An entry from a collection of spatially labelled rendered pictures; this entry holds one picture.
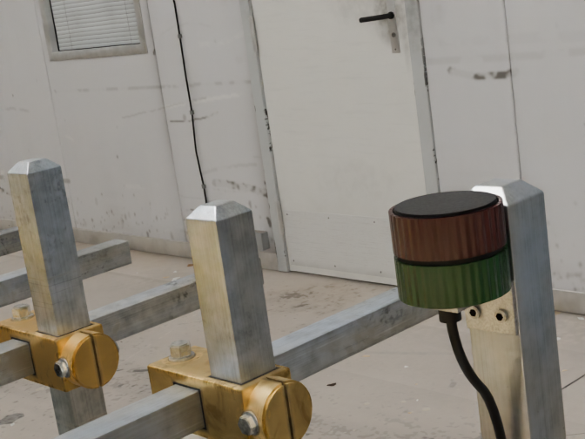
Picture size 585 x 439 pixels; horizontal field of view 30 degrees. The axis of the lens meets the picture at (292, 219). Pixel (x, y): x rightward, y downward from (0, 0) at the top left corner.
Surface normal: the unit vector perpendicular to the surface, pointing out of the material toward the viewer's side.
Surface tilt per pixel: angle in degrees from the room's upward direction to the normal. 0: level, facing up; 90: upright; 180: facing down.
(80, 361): 90
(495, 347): 90
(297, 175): 90
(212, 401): 90
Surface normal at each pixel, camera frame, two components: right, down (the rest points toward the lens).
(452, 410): -0.14, -0.97
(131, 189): -0.72, 0.25
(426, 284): -0.55, 0.25
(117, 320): 0.69, 0.06
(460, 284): -0.02, 0.22
